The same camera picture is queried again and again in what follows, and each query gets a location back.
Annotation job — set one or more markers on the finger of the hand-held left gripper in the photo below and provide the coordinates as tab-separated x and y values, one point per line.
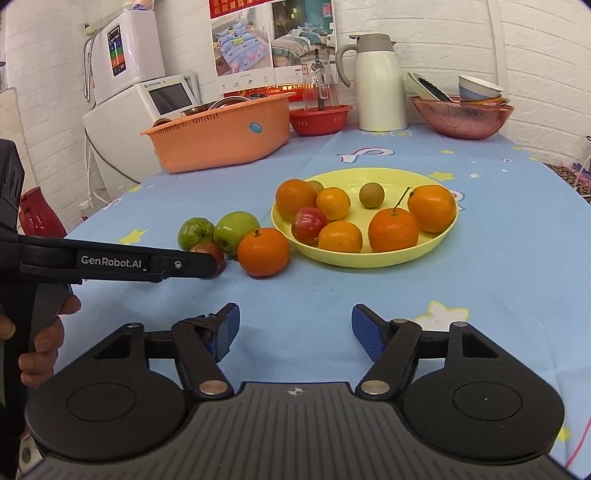
189	265

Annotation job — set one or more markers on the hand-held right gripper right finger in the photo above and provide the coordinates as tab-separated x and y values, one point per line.
367	333

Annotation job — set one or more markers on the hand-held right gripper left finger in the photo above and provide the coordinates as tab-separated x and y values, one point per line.
226	331

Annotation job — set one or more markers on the dark red apple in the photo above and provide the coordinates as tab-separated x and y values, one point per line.
207	247

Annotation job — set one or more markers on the yellow plastic plate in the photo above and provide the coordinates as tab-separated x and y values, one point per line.
415	251

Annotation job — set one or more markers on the small yellowish orange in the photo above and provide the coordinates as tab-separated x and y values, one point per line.
340	237
333	204

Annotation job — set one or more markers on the tangerine with long stem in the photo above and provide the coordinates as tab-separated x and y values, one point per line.
393	230

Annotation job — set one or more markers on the bright red apple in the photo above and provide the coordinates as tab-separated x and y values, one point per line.
308	225

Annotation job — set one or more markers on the large orange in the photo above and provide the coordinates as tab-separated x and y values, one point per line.
294	198
432	208

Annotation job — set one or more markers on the brown kiwi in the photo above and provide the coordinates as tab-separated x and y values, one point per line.
371	195
316	185

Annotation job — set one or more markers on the person's left hand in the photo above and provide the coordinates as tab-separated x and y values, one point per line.
44	350

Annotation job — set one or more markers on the green mango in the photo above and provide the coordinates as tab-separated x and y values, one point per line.
196	230

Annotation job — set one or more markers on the red chair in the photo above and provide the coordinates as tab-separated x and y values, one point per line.
39	217

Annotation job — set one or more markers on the green apple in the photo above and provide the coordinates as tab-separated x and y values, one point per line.
235	230

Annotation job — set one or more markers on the white bottle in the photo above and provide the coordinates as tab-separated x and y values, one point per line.
86	208

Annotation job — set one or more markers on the blue star printed tablecloth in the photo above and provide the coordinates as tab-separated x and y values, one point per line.
300	300

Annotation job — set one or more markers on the tangerine without stem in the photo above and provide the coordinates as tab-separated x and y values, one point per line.
264	253

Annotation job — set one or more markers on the orange plastic basket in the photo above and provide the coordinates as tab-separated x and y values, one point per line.
221	138

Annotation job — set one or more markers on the white appliance with screen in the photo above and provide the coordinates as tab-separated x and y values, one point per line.
120	134

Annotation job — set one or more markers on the brown round dish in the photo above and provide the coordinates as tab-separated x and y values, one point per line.
161	122

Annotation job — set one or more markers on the dark metal plate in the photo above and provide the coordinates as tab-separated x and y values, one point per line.
198	110

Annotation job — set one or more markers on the steel bowl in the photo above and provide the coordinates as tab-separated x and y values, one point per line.
231	102

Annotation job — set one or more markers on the red plastic basket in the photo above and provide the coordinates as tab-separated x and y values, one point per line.
318	121

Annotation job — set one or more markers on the clear glass jar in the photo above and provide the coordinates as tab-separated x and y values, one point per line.
318	83

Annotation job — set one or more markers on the pink glass bowl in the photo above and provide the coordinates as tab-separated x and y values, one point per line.
461	122

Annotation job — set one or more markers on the white thermos jug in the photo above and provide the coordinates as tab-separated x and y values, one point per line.
381	87

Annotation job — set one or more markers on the white shallow dish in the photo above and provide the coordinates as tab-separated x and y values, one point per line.
425	87

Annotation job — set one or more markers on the patterned cloth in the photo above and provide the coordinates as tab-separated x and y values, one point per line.
570	175

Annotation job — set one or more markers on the white blue ceramic bowl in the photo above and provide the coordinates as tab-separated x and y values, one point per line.
478	87

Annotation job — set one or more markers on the white wall water purifier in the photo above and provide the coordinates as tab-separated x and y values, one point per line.
129	55

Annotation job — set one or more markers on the wall poster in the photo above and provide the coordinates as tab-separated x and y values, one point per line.
258	41

